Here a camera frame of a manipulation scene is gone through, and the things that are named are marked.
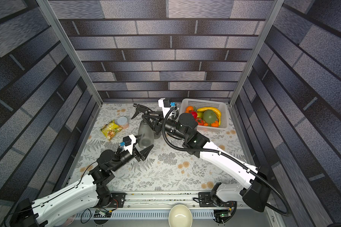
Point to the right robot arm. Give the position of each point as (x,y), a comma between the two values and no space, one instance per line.
(182,135)

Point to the cream bowl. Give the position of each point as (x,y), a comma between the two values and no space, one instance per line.
(180,216)

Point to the yellow snack packet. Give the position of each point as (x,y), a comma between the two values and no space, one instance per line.
(110,130)

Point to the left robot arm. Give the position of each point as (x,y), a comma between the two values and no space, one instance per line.
(29,214)

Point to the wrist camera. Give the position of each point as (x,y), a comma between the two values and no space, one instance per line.
(166,104)
(128,144)

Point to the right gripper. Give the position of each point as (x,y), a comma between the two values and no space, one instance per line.
(154,122)

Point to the orange fruit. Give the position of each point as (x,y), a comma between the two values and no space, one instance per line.
(189,109)

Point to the green mango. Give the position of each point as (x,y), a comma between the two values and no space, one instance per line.
(209,117)

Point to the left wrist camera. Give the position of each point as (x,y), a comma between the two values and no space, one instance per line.
(128,144)

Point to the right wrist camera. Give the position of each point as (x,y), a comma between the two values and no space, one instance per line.
(166,104)

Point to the red apple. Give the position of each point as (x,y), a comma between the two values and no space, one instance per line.
(194,114)

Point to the black spray nozzle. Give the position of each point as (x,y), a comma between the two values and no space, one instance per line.
(140,109)

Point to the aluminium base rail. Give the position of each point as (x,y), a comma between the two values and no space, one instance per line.
(159,198)

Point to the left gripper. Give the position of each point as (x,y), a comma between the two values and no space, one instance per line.
(140,155)

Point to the pink tin can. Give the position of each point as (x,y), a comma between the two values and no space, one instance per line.
(123,122)

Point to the white plastic basket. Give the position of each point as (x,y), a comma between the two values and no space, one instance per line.
(198,103)

